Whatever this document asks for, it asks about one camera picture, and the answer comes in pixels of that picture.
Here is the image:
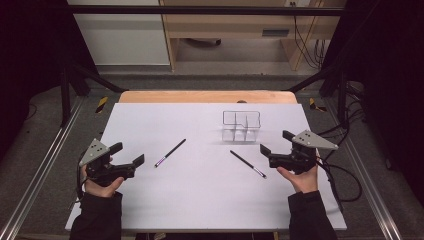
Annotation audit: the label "black horizontal frame bar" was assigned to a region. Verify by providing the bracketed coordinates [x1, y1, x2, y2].
[66, 4, 346, 16]

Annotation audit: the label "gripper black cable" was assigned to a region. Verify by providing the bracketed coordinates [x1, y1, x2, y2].
[314, 156, 344, 213]
[75, 151, 88, 201]

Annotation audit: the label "yellow clamp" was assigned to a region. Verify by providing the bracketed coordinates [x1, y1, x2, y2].
[308, 97, 328, 113]
[95, 96, 109, 114]

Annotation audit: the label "black curtain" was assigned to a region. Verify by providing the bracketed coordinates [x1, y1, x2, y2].
[0, 0, 98, 161]
[323, 0, 424, 208]

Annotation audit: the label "left yellow clamp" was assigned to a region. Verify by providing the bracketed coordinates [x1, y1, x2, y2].
[95, 96, 109, 114]

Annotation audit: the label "aluminium floor rail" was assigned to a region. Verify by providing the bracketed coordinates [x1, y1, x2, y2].
[0, 96, 86, 240]
[324, 99, 404, 240]

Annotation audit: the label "wooden table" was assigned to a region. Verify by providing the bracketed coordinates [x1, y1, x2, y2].
[118, 90, 298, 104]

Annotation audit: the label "black floor cables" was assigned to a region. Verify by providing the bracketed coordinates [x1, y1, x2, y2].
[313, 83, 365, 203]

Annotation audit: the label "clear acrylic organizer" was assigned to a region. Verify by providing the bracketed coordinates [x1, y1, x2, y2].
[221, 110, 262, 144]

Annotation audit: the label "white board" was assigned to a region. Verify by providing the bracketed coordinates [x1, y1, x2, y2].
[64, 102, 348, 232]

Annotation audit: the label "white cabinet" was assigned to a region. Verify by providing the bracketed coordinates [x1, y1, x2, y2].
[66, 0, 171, 67]

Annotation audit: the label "person's right hand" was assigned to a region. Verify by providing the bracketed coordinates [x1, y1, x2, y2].
[276, 166, 319, 194]

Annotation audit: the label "right yellow clamp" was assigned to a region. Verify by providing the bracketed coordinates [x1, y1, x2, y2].
[308, 97, 328, 113]

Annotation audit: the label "person's left hand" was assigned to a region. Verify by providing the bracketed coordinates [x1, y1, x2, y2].
[80, 164, 125, 199]

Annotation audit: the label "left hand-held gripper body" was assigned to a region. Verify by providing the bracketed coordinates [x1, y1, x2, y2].
[79, 138, 136, 188]

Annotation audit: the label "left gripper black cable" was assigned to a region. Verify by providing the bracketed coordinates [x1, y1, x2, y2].
[75, 151, 88, 201]

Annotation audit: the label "black metal stand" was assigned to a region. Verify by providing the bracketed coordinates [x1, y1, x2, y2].
[286, 64, 351, 129]
[59, 63, 129, 128]

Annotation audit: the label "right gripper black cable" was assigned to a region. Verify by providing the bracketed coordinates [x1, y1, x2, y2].
[314, 156, 344, 213]

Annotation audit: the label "wooden desk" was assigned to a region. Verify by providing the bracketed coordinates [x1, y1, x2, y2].
[159, 0, 348, 72]

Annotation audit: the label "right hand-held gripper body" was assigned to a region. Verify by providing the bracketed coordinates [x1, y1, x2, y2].
[269, 129, 339, 175]

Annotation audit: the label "hanging black cables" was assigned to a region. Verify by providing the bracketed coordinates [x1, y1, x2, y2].
[292, 1, 326, 69]

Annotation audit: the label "black pen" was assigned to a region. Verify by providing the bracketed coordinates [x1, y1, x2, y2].
[229, 149, 267, 179]
[154, 138, 187, 168]

